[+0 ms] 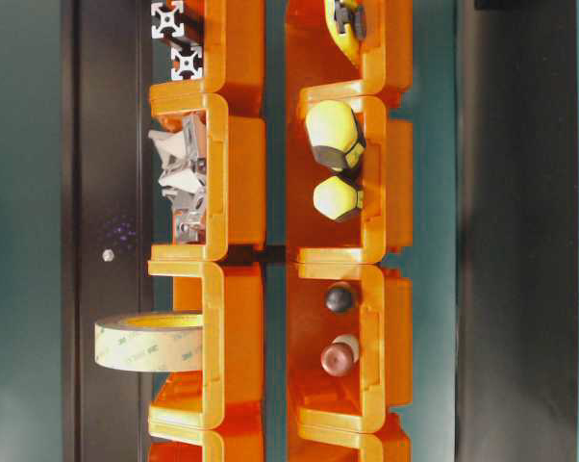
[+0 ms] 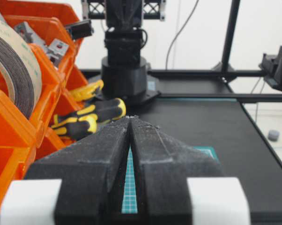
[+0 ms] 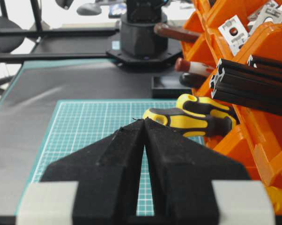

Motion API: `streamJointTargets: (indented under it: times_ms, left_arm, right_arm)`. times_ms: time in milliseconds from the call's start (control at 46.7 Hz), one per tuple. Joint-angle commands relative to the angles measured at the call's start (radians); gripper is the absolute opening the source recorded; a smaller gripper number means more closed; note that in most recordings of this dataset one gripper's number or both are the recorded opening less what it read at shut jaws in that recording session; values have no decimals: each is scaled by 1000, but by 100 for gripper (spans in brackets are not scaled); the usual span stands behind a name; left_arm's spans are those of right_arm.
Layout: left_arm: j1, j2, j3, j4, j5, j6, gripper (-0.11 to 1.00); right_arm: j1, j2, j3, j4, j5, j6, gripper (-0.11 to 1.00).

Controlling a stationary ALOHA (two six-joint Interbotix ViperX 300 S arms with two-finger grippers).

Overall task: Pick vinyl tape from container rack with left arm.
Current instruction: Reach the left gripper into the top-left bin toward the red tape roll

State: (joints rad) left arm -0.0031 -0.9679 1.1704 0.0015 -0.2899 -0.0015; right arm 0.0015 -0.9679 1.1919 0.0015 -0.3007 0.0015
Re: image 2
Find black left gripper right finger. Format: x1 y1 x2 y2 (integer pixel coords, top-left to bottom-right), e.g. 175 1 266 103
129 117 224 225

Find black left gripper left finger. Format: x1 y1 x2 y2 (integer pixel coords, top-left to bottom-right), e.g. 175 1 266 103
25 118 130 225

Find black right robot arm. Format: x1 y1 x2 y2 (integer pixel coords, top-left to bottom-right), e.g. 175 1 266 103
102 0 223 225

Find orange plastic container rack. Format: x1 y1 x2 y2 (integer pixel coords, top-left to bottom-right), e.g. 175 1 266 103
0 0 89 214

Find black vinyl tape roll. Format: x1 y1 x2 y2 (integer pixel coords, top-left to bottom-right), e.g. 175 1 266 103
0 15 43 119

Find green cutting mat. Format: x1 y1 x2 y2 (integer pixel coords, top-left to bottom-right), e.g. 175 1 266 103
121 81 218 214

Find black table mat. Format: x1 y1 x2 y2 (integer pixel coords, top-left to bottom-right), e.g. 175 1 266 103
128 98 282 225

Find small grey cylinder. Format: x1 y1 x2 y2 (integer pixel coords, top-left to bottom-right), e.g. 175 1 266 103
267 130 280 142

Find grey aluminium corner brackets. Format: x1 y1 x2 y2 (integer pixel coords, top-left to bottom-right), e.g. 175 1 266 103
0 13 73 68

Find black connector block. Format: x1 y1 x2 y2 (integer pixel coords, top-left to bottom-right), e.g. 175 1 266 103
64 19 94 40

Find black device at right edge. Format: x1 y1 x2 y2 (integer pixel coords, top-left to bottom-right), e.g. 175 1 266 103
259 45 282 91

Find small yellow-black screwdriver handle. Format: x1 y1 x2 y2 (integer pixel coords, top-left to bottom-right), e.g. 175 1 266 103
51 114 98 140

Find large yellow-black screwdriver handle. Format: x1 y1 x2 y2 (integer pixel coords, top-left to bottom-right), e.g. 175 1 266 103
53 97 127 125

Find yellow-black tool handle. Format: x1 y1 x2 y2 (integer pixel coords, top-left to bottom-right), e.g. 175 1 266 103
70 80 104 102

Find black aluminium frame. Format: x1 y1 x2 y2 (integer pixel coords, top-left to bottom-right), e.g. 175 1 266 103
82 0 282 105

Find grey cable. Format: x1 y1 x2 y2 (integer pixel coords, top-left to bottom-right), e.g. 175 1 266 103
165 0 200 70

